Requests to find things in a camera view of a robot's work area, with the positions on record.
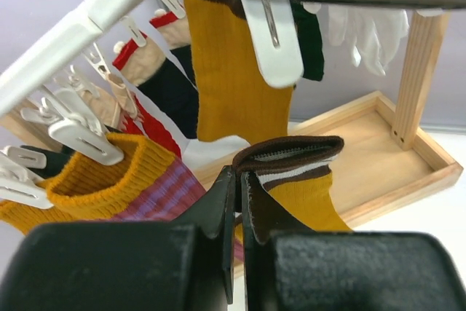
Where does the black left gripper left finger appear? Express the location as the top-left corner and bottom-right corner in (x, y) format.
(1, 166), (235, 310)

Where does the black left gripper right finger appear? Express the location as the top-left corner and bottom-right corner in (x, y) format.
(241, 173), (465, 310)

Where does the mustard sock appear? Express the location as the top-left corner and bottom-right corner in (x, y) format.
(184, 0), (293, 144)
(232, 135), (350, 231)

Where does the white plastic clip hanger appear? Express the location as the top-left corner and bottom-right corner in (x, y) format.
(1, 0), (144, 115)

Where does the white glove red trim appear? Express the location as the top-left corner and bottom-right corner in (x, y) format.
(301, 1), (411, 77)

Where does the purple striped sock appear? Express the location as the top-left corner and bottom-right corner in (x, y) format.
(0, 132), (245, 264)

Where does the black sock behind peg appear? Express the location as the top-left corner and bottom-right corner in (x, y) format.
(291, 2), (325, 82)

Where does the wooden tray base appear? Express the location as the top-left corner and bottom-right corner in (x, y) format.
(196, 90), (465, 279)

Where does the red hanging sock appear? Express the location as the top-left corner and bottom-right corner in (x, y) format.
(122, 97), (181, 158)

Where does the white peg front centre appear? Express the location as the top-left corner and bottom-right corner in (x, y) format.
(241, 0), (304, 89)

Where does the white peg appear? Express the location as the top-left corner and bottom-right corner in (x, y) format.
(241, 0), (304, 89)
(20, 86), (124, 166)

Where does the navy sock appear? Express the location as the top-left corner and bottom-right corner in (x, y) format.
(138, 45), (199, 139)

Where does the white peg front left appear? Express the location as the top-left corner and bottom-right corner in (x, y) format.
(20, 86), (124, 166)

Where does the beige sock red trim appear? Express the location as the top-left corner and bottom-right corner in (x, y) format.
(149, 9), (191, 49)

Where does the wooden rack frame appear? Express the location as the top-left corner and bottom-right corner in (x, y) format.
(1, 12), (450, 151)

